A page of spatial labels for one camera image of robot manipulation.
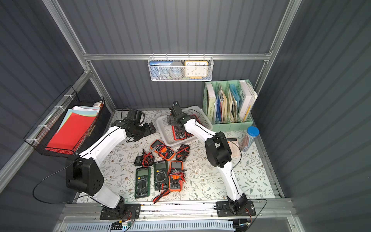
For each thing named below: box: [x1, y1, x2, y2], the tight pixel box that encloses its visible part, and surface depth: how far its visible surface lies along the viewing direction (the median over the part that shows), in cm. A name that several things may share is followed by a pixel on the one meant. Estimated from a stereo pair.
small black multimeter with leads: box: [175, 144, 191, 162], surface depth 93 cm
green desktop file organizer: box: [202, 79, 258, 133], surface depth 101 cm
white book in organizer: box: [238, 80, 258, 122], surface depth 99 cm
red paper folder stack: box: [45, 101, 102, 155], surface depth 76 cm
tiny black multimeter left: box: [134, 151, 155, 168], surface depth 90 cm
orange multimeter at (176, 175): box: [169, 160, 184, 192], surface depth 82 cm
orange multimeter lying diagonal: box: [149, 139, 176, 161], surface depth 93 cm
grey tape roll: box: [168, 61, 185, 79], surface depth 90 cm
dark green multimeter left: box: [134, 166, 151, 199], surface depth 82 cm
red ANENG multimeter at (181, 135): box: [171, 125, 194, 141], surface depth 96 cm
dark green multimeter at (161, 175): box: [153, 160, 169, 191], surface depth 85 cm
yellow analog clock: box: [184, 60, 209, 79], surface depth 90 cm
